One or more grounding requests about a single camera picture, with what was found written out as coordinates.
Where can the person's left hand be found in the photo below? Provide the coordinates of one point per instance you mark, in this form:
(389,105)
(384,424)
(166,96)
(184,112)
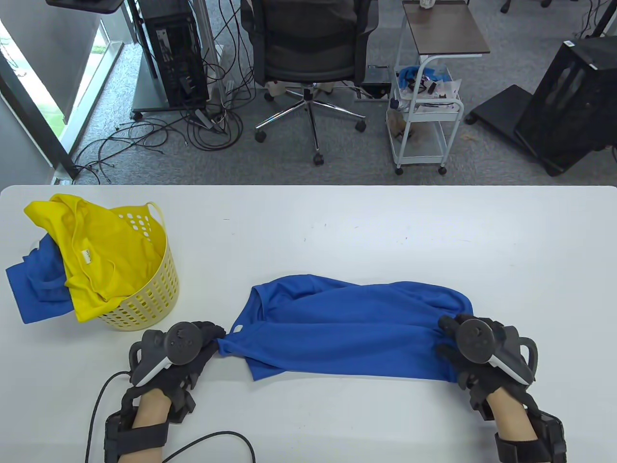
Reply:
(209,333)

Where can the person's right hand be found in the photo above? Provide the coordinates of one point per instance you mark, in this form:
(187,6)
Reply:
(447,327)

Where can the grey handheld controller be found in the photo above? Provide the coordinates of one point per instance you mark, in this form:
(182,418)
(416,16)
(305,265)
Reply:
(475,340)
(183,340)

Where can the blue t-shirt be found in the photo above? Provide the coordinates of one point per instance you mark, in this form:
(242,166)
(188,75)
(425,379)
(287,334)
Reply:
(38,294)
(337,328)

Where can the yellow t-shirt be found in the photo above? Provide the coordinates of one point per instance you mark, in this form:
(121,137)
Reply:
(101,251)

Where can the person's left forearm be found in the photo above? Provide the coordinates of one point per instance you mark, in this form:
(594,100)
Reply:
(152,410)

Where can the person's right forearm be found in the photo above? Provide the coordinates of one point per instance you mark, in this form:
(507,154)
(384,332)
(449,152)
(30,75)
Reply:
(508,415)

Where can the yellow perforated laundry basket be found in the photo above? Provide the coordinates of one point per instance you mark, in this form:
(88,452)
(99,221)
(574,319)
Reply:
(154,299)

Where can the white rolling utility cart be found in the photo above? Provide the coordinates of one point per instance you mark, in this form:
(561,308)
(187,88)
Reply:
(419,160)

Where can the brown bag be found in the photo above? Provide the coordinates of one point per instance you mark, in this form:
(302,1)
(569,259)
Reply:
(397,123)

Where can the grey power strip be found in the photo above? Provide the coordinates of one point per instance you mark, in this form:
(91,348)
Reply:
(203,118)

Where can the black wheeled platform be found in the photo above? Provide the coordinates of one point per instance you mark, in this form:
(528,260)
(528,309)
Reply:
(501,106)

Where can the clear bag of papers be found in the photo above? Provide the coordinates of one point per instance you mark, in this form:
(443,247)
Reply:
(446,89)

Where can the black computer case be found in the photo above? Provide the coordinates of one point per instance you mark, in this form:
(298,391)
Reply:
(569,111)

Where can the grey rolling desk base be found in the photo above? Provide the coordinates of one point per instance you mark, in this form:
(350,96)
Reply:
(149,91)

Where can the blue cloth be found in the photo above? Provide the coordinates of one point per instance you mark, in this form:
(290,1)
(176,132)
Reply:
(409,74)

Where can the black floor box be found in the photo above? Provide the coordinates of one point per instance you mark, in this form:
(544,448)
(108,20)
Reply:
(376,77)

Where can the black computer tower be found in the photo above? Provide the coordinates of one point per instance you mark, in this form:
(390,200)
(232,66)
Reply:
(176,58)

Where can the black mesh office chair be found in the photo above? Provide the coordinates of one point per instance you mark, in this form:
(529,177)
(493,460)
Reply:
(308,58)

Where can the brown top side table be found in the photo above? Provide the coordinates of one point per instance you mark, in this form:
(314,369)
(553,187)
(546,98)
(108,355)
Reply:
(443,29)

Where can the white crumpled object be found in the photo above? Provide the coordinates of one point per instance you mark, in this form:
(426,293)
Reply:
(426,3)

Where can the black chair base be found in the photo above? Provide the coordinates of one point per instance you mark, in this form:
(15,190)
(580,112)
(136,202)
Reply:
(505,6)

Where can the black stand pole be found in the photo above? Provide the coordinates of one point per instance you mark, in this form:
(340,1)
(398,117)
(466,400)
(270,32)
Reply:
(605,19)

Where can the black desk top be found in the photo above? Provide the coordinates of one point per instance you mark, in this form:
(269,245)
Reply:
(82,4)

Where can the black window frame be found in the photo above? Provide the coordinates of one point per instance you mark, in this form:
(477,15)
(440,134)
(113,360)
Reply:
(33,122)

